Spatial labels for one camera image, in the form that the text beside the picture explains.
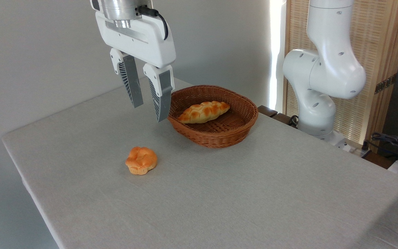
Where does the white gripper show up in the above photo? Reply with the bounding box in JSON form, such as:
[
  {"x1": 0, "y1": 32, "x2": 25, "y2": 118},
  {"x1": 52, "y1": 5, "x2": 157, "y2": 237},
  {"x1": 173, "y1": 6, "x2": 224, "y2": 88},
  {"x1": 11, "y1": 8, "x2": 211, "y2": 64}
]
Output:
[{"x1": 95, "y1": 11, "x2": 177, "y2": 123}]

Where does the round orange bread bun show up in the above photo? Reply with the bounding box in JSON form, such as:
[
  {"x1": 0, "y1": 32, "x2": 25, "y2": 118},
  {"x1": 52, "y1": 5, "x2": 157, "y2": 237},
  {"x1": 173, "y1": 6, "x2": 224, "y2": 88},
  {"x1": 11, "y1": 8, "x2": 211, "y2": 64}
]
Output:
[{"x1": 125, "y1": 146, "x2": 158, "y2": 175}]

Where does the long braided bread loaf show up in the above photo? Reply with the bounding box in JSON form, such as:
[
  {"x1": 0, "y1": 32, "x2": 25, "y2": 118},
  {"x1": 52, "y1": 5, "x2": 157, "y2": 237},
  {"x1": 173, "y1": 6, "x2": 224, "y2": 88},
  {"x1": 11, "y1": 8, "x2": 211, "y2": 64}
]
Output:
[{"x1": 178, "y1": 101, "x2": 231, "y2": 124}]

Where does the brown wicker basket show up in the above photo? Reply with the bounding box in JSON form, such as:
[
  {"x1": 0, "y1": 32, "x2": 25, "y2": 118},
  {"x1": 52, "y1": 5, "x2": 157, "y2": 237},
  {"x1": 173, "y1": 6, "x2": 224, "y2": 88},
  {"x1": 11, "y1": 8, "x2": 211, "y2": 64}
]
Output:
[{"x1": 167, "y1": 85, "x2": 259, "y2": 149}]

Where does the dark brown wooden bench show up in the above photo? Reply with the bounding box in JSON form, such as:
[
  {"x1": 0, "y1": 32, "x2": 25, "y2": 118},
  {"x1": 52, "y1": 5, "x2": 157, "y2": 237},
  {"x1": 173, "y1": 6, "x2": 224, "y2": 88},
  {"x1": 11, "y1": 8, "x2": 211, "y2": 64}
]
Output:
[{"x1": 257, "y1": 105, "x2": 299, "y2": 129}]

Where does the grey tablecloth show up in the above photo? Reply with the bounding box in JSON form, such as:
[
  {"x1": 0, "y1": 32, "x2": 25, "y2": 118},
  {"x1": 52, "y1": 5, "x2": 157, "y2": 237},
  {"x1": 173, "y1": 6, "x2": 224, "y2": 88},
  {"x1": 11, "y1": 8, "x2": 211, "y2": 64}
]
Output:
[{"x1": 1, "y1": 77, "x2": 398, "y2": 249}]

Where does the wooden slatted folding screen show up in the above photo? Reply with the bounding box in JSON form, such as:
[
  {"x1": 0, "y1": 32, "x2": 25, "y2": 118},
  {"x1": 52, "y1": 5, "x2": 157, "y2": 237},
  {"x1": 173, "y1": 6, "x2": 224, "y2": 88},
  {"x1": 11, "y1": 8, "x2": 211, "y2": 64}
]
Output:
[{"x1": 284, "y1": 0, "x2": 398, "y2": 146}]

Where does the dark metal screen hinge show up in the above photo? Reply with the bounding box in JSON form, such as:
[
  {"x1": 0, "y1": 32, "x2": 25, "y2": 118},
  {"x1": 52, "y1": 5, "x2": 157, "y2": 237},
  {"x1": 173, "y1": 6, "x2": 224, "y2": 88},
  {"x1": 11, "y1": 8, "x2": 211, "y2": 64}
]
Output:
[{"x1": 374, "y1": 73, "x2": 397, "y2": 95}]

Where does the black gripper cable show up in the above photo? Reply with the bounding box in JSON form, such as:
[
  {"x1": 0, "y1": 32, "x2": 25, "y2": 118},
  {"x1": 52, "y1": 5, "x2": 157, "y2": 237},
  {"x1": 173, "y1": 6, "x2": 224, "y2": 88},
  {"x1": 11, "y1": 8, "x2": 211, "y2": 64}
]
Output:
[{"x1": 138, "y1": 6, "x2": 169, "y2": 40}]

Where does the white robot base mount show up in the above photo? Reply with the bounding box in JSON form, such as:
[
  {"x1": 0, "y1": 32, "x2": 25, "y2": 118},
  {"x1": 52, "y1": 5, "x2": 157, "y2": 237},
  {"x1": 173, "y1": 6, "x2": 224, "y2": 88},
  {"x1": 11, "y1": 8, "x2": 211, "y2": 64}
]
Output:
[{"x1": 318, "y1": 131, "x2": 353, "y2": 152}]

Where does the black cable bundle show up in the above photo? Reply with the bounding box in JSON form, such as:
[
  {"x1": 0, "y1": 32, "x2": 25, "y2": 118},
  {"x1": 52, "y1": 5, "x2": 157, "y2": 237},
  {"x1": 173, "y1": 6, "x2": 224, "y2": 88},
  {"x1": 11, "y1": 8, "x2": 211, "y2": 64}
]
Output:
[{"x1": 361, "y1": 132, "x2": 398, "y2": 164}]

